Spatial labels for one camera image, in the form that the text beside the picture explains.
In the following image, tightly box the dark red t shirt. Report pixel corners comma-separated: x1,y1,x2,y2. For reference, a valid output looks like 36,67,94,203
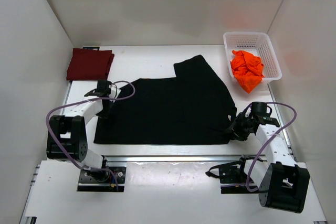
66,48,114,81

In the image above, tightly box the black t shirt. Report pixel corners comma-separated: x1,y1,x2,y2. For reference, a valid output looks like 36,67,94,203
94,55,237,145

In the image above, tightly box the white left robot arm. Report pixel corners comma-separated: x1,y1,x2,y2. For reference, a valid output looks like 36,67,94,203
46,80,120,182

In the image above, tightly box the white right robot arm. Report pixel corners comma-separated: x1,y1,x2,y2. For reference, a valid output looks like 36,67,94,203
227,102,310,214

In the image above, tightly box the dark logo sticker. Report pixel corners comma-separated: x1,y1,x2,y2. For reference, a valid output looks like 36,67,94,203
82,46,100,50

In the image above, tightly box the orange t shirt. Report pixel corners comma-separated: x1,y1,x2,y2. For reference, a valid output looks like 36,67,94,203
230,50,265,93

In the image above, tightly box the white plastic laundry basket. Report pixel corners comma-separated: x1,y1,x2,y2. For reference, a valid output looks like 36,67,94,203
223,31,283,86

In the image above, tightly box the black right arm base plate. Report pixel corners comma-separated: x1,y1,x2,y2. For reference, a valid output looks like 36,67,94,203
205,155,254,194

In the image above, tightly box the aluminium front table rail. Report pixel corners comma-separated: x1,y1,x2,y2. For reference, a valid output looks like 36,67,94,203
47,153,295,164

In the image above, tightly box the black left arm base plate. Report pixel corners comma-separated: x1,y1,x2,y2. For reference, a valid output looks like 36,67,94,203
77,162,127,193

